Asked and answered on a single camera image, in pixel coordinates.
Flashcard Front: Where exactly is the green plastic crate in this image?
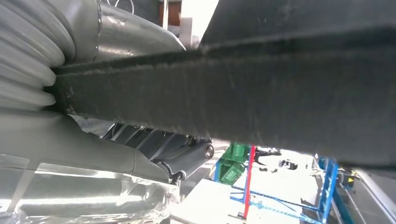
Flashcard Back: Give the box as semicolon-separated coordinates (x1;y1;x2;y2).
222;142;251;163
219;163;247;186

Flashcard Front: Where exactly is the white block cabinet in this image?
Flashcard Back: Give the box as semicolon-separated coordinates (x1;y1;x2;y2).
169;178;248;224

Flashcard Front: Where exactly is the red vertical pole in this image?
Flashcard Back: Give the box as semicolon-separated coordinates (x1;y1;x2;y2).
243;145;257;219

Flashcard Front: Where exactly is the blue metal trolley frame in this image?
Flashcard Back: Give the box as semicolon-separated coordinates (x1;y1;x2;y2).
213;154;341;224

